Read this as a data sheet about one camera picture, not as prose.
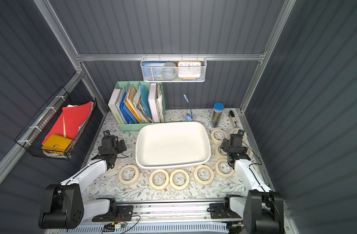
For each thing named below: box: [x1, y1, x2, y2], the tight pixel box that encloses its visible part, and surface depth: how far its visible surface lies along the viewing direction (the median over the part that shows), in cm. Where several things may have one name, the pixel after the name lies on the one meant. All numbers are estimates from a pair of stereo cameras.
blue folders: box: [119, 92, 140, 124], surface depth 98 cm
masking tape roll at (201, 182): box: [193, 164, 215, 186], surface depth 84 cm
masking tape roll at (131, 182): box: [118, 164, 140, 186], surface depth 84 cm
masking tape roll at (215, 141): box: [210, 129, 228, 146], surface depth 103 cm
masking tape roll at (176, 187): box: [169, 168, 190, 191], surface depth 82 cm
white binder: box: [147, 82, 160, 123], surface depth 98 cm
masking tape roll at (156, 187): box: [149, 169, 170, 191], surface depth 82 cm
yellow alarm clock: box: [177, 60, 202, 80], surface depth 90 cm
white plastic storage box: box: [135, 121, 212, 169], surface depth 102 cm
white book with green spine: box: [107, 88, 125, 125], surface depth 93 cm
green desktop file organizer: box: [114, 80, 166, 132], surface depth 101 cm
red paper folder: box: [41, 101, 93, 145], surface depth 76 cm
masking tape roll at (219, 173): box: [214, 158, 235, 178], surface depth 86 cm
